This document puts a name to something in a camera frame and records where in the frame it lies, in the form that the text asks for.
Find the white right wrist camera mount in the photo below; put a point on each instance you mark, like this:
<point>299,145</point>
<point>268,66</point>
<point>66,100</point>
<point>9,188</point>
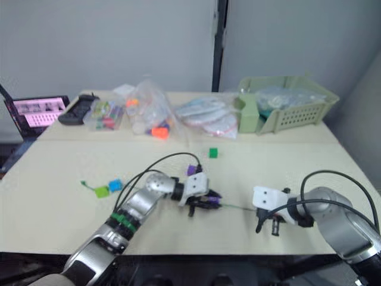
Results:
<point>268,198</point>

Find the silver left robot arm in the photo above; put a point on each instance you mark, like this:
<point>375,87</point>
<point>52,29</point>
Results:
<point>140,202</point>

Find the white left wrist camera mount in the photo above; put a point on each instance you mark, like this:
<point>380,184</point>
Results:
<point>196,183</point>

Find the blue block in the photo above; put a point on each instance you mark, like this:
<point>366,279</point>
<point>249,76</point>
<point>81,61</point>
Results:
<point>115,185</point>

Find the purple block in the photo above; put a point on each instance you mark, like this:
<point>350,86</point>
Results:
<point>192,169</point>
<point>212,200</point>

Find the clear bag in basket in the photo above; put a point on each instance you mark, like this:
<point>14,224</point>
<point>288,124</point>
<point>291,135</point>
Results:
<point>285,98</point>

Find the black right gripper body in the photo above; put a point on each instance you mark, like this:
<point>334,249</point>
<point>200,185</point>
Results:
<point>276,226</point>

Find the black game controller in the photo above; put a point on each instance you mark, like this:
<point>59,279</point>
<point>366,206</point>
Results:
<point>76,111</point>

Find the open laptop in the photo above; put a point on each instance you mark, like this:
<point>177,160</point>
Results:
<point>35,113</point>

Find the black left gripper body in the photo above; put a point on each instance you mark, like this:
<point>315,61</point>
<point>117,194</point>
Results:
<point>198,203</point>

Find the green lace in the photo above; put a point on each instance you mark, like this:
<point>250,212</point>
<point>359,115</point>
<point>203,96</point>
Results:
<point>238,207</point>

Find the lime green block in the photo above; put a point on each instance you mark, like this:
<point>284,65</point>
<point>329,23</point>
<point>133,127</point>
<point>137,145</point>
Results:
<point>102,191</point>

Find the clear bag of toys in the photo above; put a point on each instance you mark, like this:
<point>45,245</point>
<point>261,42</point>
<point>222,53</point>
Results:
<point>154,113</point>

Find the clear bag of masks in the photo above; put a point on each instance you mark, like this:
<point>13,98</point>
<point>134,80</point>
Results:
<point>208,114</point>

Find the clear box of coloured pieces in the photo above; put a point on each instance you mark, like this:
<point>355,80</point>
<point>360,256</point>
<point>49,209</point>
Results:
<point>104,116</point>

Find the dark green block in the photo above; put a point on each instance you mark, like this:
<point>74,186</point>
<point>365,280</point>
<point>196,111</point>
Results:
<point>213,152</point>

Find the pale green plastic basket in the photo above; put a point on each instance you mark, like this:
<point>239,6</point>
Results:
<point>297,119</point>

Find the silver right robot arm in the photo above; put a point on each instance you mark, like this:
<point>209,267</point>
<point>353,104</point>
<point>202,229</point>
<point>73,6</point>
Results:
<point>336,214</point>

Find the black vertical post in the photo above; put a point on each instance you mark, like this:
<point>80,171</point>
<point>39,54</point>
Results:
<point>218,44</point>

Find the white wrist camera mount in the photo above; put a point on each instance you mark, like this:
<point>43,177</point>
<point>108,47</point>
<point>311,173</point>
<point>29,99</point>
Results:
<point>268,198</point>
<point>196,183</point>

